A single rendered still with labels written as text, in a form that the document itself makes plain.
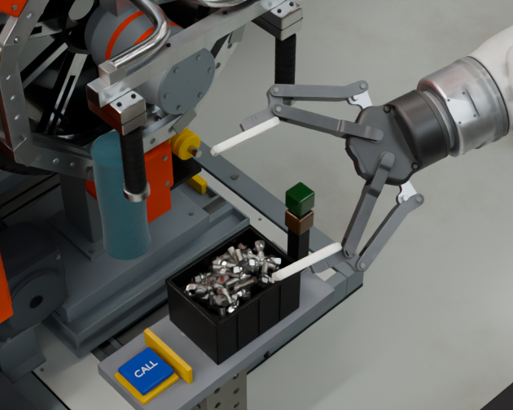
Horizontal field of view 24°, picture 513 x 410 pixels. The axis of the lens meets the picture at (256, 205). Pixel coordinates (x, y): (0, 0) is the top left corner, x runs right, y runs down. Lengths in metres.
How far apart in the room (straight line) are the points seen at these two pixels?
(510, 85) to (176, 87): 0.92
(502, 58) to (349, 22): 2.36
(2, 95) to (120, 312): 0.76
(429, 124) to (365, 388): 1.53
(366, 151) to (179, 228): 1.48
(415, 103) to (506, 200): 1.89
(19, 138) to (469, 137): 1.05
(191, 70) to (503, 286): 1.14
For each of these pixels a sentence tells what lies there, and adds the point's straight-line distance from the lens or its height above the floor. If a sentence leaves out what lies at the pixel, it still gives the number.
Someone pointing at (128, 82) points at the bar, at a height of 0.97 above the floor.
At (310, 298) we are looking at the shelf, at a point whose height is 0.45.
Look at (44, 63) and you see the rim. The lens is 2.14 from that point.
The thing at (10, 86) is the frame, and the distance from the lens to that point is 1.97.
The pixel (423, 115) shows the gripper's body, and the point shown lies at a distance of 1.16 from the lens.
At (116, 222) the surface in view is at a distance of 2.15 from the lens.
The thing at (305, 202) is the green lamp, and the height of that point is 0.65.
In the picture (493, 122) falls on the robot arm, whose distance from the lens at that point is 1.18.
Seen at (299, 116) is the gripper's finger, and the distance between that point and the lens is 1.16.
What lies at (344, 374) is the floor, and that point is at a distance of 2.65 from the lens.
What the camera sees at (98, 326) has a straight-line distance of 2.55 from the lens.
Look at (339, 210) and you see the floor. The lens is 2.97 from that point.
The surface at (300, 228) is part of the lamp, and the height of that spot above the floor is 0.59.
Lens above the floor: 2.16
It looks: 47 degrees down
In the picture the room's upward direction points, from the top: straight up
